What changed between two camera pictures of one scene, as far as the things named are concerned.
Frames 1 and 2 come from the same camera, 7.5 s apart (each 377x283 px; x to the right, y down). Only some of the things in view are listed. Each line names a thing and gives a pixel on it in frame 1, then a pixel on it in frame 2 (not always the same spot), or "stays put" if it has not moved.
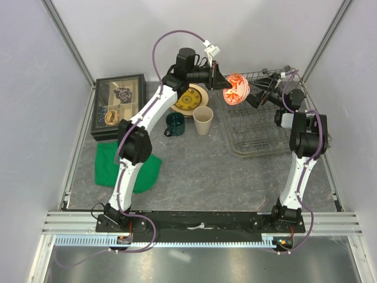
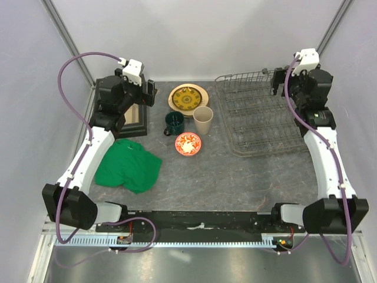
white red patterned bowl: (238, 92) -> (188, 144)
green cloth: (107, 171) stays put
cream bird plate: (203, 101) stays put
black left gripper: (215, 80) -> (144, 98)
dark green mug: (175, 123) stays put
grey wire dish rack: (253, 131) stays put
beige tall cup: (202, 116) stays put
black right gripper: (255, 99) -> (280, 77)
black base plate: (203, 223) stays put
